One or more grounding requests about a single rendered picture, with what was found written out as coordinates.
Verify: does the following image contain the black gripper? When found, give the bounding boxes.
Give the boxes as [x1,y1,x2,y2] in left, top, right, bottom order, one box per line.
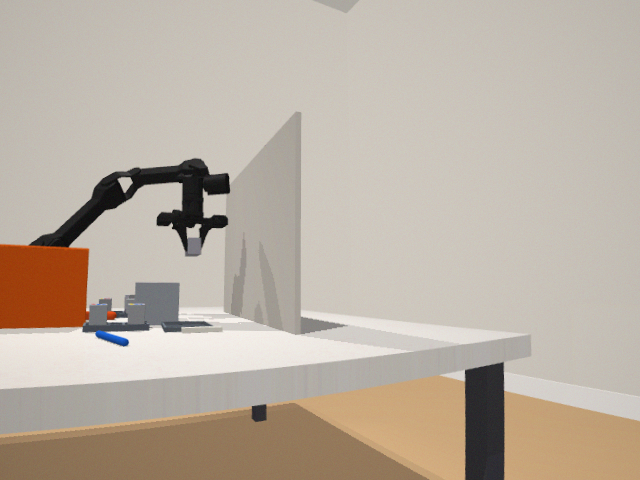
[157,194,228,252]

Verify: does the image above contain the blue cylinder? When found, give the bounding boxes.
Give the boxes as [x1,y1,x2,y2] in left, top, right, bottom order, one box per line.
[95,330,129,346]

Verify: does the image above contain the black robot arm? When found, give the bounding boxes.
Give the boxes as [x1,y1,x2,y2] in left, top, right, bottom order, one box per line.
[29,159,230,248]

